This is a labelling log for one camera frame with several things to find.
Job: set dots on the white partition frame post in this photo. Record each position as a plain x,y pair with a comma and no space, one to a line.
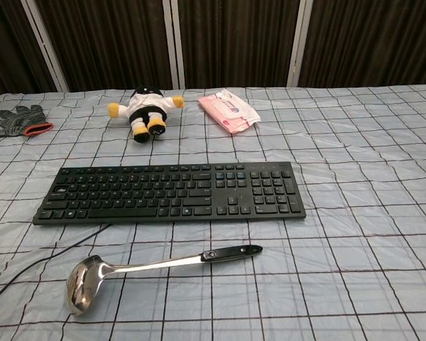
44,44
175,44
298,42

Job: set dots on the pink wet wipes pack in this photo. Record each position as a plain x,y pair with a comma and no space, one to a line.
229,110

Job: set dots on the black keyboard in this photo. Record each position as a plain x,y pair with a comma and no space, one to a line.
170,193

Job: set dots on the blue checked tablecloth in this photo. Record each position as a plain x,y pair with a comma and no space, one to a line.
341,213

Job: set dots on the grey knit work glove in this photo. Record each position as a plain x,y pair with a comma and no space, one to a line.
17,120

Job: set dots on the plush doll white shirt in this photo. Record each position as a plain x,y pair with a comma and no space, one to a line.
145,110

